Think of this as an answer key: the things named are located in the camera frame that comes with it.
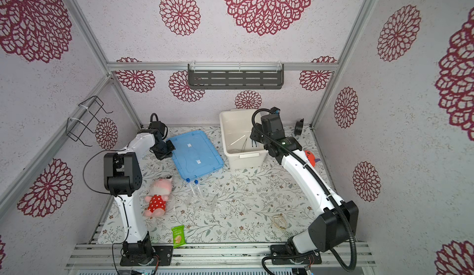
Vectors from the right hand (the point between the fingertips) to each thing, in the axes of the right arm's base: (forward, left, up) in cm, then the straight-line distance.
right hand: (255, 126), depth 78 cm
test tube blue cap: (-19, +25, -15) cm, 35 cm away
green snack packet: (-37, +32, -29) cm, 57 cm away
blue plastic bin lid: (+5, +33, -29) cm, 44 cm away
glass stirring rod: (+17, +9, -29) cm, 35 cm away
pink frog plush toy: (-25, +44, -24) cm, 55 cm away
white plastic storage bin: (+24, +10, -24) cm, 35 cm away
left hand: (+2, +45, -26) cm, 52 cm away
